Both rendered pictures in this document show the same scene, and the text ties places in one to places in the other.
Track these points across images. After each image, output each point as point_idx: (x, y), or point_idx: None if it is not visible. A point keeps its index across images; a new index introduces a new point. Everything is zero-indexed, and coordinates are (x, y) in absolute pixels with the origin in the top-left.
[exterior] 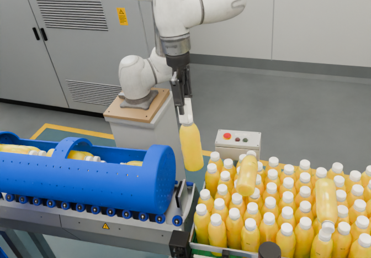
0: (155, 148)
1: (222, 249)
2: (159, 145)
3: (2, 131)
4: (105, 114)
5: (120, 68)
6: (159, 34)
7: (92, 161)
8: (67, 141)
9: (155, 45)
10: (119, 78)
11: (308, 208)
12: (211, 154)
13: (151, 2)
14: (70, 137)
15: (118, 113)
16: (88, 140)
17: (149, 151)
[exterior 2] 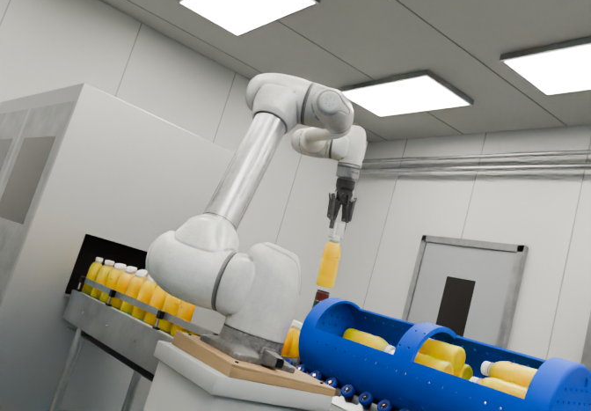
0: (337, 299)
1: None
2: (329, 301)
3: (546, 362)
4: (330, 386)
5: (300, 269)
6: (360, 165)
7: (407, 321)
8: (433, 325)
9: (243, 212)
10: (299, 293)
11: None
12: None
13: (280, 135)
14: (426, 328)
15: (305, 375)
16: (400, 340)
17: (346, 300)
